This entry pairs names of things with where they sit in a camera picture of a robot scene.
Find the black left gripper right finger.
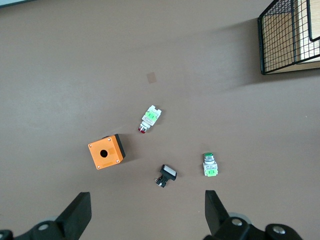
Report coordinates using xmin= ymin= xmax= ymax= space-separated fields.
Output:
xmin=203 ymin=190 xmax=305 ymax=240

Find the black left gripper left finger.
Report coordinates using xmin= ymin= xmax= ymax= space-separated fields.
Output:
xmin=0 ymin=191 xmax=92 ymax=240

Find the black wire tray wooden base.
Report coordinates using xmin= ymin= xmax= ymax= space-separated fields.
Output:
xmin=257 ymin=0 xmax=320 ymax=76

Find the red push button switch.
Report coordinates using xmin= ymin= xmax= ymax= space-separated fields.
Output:
xmin=136 ymin=104 xmax=163 ymax=135

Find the orange button enclosure box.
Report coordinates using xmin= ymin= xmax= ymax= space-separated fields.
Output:
xmin=87 ymin=133 xmax=127 ymax=171

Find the black white rectangular switch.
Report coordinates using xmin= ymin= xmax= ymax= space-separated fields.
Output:
xmin=153 ymin=163 xmax=178 ymax=190

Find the green push button switch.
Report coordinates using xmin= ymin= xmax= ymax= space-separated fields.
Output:
xmin=201 ymin=151 xmax=218 ymax=178

